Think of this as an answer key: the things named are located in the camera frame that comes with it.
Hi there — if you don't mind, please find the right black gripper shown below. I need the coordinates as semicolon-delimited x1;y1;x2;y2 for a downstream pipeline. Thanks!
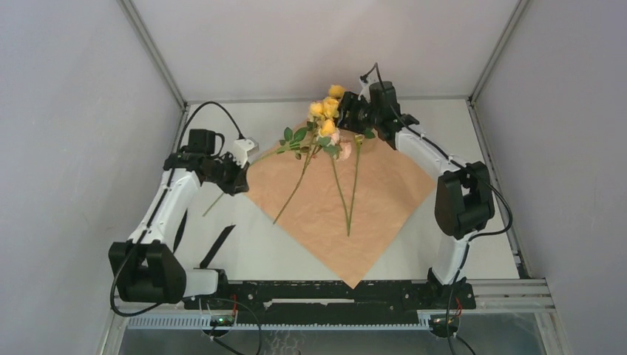
324;90;382;135

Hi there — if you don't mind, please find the white fake flower stem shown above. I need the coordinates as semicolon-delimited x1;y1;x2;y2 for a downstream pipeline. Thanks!
348;128;376;236

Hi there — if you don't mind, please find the pink fake flower stem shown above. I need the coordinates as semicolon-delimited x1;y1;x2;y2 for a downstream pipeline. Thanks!
323;130;351;236

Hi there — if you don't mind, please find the yellow fake flower stem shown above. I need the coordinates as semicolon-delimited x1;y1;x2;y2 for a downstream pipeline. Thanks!
272;84;348;226

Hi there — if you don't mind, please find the peach fake flower stem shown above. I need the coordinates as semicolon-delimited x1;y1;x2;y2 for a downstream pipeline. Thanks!
201;124;314;218

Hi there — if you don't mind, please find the orange wrapping paper sheet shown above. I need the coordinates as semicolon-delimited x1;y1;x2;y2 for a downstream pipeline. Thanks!
247;130;435;288

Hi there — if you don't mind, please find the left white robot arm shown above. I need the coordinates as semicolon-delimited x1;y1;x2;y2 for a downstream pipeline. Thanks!
108;152;250;308

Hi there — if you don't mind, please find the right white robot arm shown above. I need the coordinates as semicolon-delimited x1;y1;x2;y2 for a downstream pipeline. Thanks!
339;84;495;308

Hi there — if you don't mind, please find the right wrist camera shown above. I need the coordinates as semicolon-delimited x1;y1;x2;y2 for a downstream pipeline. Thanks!
359;74;400;115

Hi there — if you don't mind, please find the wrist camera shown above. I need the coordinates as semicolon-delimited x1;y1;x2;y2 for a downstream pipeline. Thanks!
184;129;217;155
359;74;400;115

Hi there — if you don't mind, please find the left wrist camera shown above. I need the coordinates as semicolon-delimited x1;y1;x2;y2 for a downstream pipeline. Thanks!
184;129;217;155

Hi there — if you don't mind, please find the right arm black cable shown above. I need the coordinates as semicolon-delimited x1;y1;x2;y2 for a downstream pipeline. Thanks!
359;62;514;355

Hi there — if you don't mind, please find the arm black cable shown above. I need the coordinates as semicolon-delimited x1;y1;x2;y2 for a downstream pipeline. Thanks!
359;62;514;355
108;101;246;319

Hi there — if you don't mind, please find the black ribbon strap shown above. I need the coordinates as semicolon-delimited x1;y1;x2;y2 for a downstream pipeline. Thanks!
198;224;237;269

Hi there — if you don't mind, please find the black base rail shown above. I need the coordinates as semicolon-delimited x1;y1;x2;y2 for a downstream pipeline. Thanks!
183;280;477;327

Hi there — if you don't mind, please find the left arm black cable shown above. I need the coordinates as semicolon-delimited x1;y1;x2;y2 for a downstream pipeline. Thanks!
108;101;246;319

